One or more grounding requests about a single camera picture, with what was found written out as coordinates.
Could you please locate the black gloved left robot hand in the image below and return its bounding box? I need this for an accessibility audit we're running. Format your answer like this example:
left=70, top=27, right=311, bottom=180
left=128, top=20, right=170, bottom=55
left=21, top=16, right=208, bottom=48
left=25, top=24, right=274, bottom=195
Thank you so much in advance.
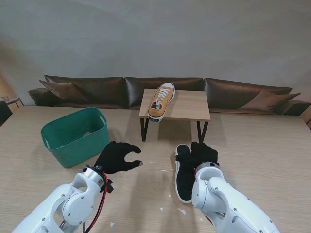
left=94, top=141, right=144, bottom=175

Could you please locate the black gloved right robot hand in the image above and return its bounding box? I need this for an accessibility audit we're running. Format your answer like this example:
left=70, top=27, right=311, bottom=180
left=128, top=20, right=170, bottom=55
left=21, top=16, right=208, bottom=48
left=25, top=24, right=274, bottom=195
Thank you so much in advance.
left=189, top=141, right=219, bottom=170

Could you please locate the yellow canvas sneaker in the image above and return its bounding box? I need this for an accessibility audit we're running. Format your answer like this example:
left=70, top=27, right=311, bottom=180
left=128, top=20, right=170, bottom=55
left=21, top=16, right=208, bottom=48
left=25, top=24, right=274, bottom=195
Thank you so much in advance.
left=174, top=144, right=196, bottom=204
left=147, top=82, right=175, bottom=123

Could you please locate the green plastic basket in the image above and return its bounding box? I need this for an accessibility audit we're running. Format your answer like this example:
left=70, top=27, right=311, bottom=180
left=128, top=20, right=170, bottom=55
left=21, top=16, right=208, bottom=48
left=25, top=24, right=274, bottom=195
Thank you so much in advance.
left=40, top=107, right=109, bottom=168

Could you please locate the small wooden black-legged table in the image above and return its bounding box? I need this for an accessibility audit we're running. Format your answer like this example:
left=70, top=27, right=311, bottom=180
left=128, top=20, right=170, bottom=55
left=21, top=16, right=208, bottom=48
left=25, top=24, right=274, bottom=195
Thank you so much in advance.
left=139, top=88, right=211, bottom=145

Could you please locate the dark brown leather sofa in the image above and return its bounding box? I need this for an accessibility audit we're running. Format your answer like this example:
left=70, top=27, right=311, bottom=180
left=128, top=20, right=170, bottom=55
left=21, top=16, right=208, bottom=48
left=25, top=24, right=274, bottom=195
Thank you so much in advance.
left=28, top=74, right=311, bottom=116

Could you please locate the light wooden furniture piece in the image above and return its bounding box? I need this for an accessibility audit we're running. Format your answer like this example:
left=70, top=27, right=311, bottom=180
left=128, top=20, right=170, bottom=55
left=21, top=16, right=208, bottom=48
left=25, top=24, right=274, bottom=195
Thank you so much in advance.
left=300, top=106, right=311, bottom=129

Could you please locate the small background side table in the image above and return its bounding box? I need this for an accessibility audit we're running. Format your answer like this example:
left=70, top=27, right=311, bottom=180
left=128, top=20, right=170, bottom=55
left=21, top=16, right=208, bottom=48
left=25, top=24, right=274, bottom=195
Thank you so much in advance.
left=0, top=96, right=25, bottom=109

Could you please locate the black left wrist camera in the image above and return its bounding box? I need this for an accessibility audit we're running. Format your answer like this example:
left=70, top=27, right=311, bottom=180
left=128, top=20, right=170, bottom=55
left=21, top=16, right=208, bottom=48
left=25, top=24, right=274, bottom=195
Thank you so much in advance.
left=104, top=179, right=114, bottom=194

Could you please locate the red black left arm cable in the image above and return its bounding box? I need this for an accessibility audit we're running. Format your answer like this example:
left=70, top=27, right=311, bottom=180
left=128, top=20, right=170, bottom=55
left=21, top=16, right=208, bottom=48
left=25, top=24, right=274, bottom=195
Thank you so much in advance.
left=82, top=172, right=114, bottom=233

